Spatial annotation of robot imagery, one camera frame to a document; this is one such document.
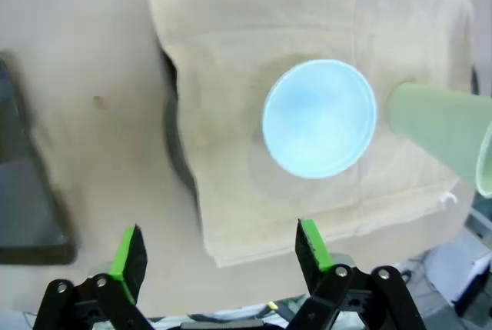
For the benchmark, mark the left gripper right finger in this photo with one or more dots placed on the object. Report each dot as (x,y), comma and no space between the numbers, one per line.
(313,253)

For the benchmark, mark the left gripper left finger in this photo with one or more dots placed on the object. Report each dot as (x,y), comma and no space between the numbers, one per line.
(127,268)

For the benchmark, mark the light blue bowl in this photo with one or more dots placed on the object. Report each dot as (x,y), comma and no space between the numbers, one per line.
(319,118)

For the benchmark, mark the pale green cup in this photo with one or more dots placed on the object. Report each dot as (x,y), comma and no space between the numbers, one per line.
(438,126)

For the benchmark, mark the beige cloth mat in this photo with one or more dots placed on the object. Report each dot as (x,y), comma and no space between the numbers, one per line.
(230,37)

